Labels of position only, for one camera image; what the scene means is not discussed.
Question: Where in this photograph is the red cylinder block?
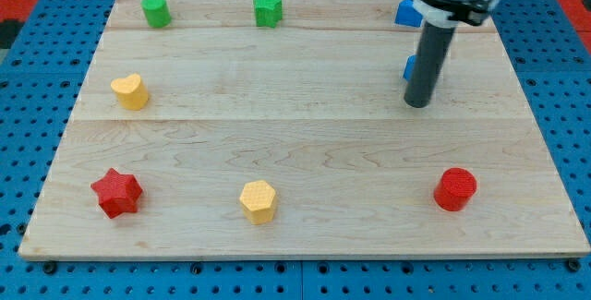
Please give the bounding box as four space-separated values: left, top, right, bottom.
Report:
433 167 477 211

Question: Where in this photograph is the yellow heart block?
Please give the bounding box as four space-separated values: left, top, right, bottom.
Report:
110 73 150 111

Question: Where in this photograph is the red star block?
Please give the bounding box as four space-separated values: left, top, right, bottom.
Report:
90 168 143 219

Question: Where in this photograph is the blue cube block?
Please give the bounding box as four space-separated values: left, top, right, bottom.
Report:
403 54 416 81

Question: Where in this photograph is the blue triangle block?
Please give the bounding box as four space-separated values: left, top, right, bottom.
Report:
394 0 423 28

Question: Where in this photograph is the green star block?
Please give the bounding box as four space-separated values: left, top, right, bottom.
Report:
253 0 283 28

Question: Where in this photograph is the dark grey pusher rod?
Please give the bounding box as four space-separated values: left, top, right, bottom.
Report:
404 22 455 108

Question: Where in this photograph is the light wooden board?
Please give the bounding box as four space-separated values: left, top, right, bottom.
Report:
18 0 590 261

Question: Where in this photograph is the green cylinder block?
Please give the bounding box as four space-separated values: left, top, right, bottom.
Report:
140 0 172 29

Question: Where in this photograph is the yellow hexagon block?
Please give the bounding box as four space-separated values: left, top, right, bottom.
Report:
239 180 277 225

